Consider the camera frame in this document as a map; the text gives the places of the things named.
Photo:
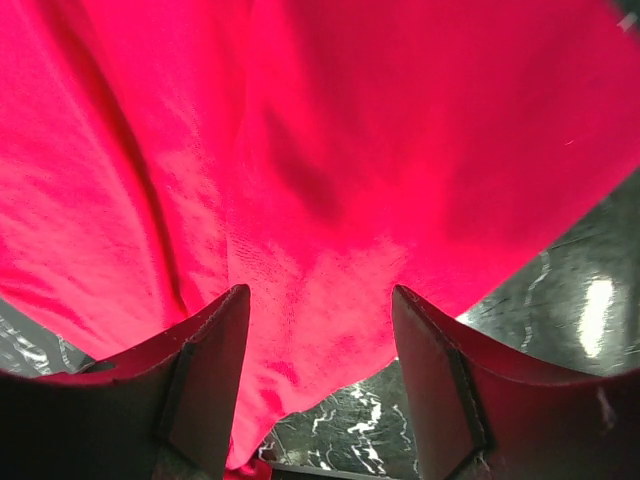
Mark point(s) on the black marble pattern mat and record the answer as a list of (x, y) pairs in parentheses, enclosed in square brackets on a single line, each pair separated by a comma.
[(550, 310)]

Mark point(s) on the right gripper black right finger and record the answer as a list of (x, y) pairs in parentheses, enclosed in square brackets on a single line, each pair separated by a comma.
[(483, 410)]

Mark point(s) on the pink red t shirt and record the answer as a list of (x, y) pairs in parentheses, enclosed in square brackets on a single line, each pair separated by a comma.
[(300, 165)]

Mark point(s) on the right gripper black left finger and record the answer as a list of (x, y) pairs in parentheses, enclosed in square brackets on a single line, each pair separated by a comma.
[(173, 393)]

